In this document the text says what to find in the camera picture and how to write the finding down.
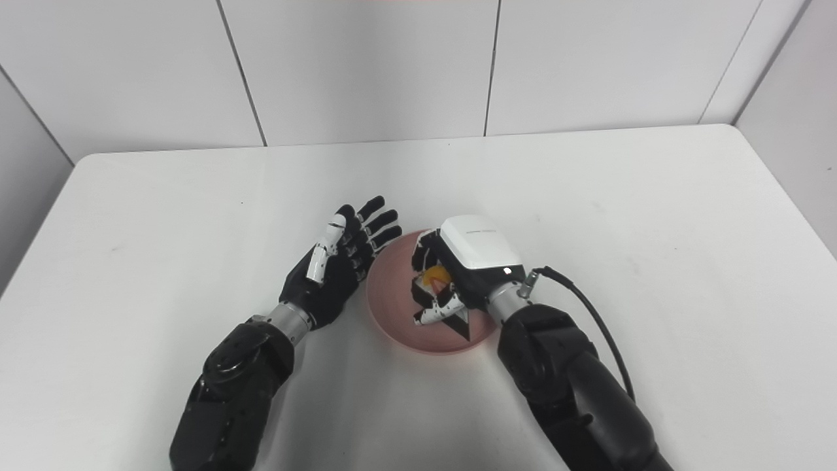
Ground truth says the pink round plate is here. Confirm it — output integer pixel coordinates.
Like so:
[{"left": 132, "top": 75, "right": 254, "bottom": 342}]
[{"left": 366, "top": 229, "right": 501, "bottom": 356}]

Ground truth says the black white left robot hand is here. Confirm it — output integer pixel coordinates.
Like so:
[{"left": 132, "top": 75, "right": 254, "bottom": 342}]
[{"left": 280, "top": 195, "right": 403, "bottom": 331}]

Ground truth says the chocolate cake slice with fruit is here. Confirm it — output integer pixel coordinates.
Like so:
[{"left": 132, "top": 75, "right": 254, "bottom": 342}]
[{"left": 413, "top": 264, "right": 471, "bottom": 342}]

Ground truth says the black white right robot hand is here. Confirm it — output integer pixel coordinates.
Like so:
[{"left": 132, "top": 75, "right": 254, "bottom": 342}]
[{"left": 411, "top": 215, "right": 527, "bottom": 326}]

